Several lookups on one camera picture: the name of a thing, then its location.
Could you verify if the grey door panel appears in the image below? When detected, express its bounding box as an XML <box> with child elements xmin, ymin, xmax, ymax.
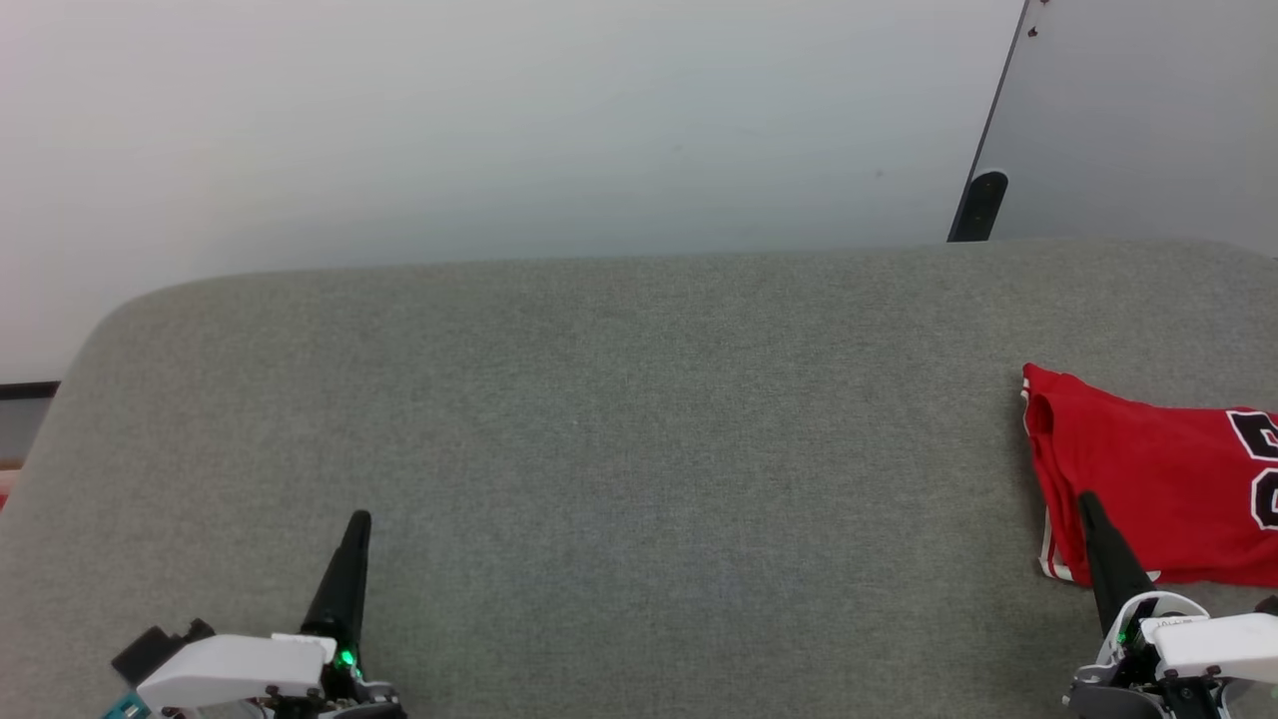
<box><xmin>949</xmin><ymin>0</ymin><xmax>1278</xmax><ymax>259</ymax></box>

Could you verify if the black rounded door fitting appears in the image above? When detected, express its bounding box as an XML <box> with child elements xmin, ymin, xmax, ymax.
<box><xmin>947</xmin><ymin>170</ymin><xmax>1009</xmax><ymax>244</ymax></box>

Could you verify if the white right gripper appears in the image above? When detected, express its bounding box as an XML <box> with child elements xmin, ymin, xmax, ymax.
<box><xmin>1063</xmin><ymin>490</ymin><xmax>1278</xmax><ymax>719</ymax></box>

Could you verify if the red and white shirt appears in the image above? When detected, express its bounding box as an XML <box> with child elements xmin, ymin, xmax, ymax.
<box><xmin>1020</xmin><ymin>362</ymin><xmax>1278</xmax><ymax>588</ymax></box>

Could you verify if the grey fabric sofa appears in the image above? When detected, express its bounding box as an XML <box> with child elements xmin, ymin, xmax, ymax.
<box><xmin>0</xmin><ymin>238</ymin><xmax>1278</xmax><ymax>719</ymax></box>

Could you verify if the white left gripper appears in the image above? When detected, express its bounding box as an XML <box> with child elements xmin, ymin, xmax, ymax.
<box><xmin>135</xmin><ymin>510</ymin><xmax>407</xmax><ymax>719</ymax></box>

